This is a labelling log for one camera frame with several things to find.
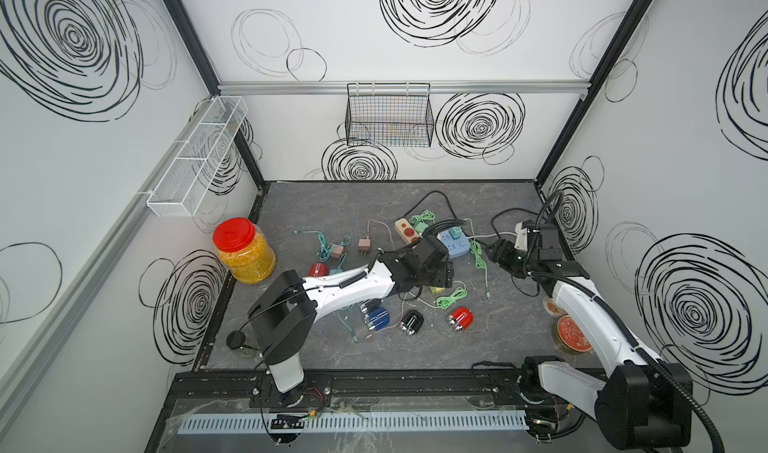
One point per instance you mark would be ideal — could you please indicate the white lidded container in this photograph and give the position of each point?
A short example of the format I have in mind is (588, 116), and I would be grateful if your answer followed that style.
(553, 309)

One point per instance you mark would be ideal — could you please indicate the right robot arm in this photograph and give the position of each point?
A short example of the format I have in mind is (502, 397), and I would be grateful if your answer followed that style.
(642, 402)

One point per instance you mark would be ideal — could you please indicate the beige power strip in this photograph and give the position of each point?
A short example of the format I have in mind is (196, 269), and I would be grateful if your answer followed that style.
(406, 231)

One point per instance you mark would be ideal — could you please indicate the clear jar of yellow flakes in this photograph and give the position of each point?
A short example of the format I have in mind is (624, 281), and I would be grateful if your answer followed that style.
(243, 248)

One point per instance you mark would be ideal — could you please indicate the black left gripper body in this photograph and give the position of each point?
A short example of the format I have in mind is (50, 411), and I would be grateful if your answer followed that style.
(440, 276)

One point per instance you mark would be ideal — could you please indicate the black corner frame post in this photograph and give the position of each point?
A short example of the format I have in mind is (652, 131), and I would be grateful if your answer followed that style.
(206, 71)

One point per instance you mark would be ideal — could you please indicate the blue power strip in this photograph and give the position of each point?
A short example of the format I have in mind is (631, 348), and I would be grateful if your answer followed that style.
(456, 248)

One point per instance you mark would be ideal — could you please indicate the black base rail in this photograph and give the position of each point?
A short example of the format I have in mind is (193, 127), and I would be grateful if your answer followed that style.
(503, 386)

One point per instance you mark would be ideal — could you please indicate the small dark glass jar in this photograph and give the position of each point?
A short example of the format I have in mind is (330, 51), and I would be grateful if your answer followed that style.
(237, 342)

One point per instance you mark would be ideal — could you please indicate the white wire shelf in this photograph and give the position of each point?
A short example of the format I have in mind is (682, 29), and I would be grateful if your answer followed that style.
(204, 148)

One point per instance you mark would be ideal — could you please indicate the white slotted cable duct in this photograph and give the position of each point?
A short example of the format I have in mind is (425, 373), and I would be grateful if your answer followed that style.
(357, 422)

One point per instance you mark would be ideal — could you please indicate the dark teal USB charger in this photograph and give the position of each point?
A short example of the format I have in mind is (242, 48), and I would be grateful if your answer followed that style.
(457, 233)

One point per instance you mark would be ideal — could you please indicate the black wire basket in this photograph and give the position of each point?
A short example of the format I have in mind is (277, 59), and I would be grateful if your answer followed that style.
(389, 120)

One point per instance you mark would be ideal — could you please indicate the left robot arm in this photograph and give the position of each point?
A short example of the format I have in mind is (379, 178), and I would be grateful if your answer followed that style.
(282, 317)

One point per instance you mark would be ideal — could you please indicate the pink usb charger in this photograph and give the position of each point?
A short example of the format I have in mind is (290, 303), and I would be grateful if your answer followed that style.
(337, 252)
(364, 246)

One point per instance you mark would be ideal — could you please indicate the right black corner post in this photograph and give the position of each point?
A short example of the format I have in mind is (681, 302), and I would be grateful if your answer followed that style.
(625, 31)

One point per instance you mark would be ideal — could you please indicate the red round tin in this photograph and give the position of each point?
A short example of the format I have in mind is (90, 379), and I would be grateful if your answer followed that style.
(569, 338)

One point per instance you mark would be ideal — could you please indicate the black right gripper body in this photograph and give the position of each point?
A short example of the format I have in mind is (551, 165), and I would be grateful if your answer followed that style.
(516, 261)

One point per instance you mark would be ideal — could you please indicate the aluminium wall rail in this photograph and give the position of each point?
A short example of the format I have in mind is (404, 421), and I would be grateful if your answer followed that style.
(273, 88)

